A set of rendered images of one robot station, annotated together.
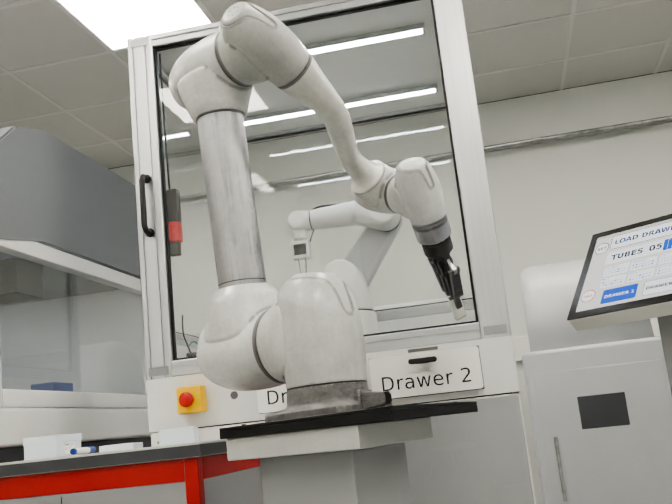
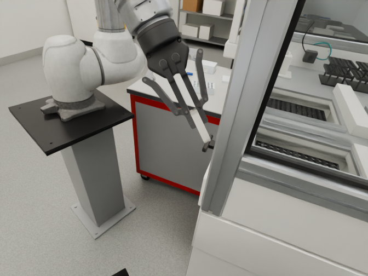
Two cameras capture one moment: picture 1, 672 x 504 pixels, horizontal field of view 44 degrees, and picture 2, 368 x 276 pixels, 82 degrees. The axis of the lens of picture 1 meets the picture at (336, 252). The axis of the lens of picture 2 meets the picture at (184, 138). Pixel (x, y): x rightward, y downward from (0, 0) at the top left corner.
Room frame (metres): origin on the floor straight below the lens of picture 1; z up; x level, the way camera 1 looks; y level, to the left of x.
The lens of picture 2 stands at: (2.16, -0.66, 1.28)
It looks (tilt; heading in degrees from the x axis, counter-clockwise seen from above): 39 degrees down; 98
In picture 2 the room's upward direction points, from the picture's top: 6 degrees clockwise
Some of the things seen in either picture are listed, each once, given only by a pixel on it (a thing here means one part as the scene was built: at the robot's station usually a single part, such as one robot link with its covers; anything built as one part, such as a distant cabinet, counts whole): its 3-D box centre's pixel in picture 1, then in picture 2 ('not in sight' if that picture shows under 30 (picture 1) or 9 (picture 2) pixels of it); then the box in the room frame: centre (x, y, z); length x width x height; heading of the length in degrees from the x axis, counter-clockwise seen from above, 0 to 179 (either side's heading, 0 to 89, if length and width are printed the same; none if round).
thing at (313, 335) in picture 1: (316, 329); (69, 67); (1.59, 0.05, 0.95); 0.18 x 0.16 x 0.22; 50
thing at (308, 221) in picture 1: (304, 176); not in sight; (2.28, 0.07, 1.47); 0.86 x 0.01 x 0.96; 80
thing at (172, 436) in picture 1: (179, 436); (202, 87); (2.09, 0.43, 0.78); 0.12 x 0.08 x 0.04; 6
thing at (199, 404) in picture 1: (191, 399); not in sight; (2.30, 0.44, 0.88); 0.07 x 0.05 x 0.07; 80
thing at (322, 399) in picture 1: (337, 400); (70, 101); (1.57, 0.03, 0.81); 0.22 x 0.18 x 0.06; 57
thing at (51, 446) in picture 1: (53, 446); (206, 66); (2.07, 0.74, 0.79); 0.13 x 0.09 x 0.05; 171
